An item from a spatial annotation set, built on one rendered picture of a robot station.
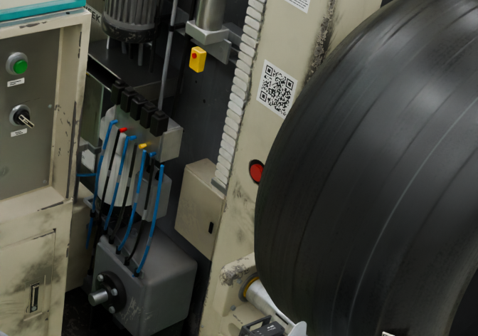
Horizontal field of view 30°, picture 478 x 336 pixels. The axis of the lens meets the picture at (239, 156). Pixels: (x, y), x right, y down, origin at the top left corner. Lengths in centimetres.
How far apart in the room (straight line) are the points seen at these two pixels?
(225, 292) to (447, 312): 47
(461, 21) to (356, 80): 15
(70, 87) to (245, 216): 37
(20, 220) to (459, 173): 84
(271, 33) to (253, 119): 16
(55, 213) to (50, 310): 24
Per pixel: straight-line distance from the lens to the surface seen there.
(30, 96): 153
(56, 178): 165
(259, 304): 148
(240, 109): 151
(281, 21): 138
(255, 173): 150
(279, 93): 141
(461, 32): 114
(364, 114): 109
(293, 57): 138
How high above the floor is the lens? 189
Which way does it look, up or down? 33 degrees down
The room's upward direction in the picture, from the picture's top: 12 degrees clockwise
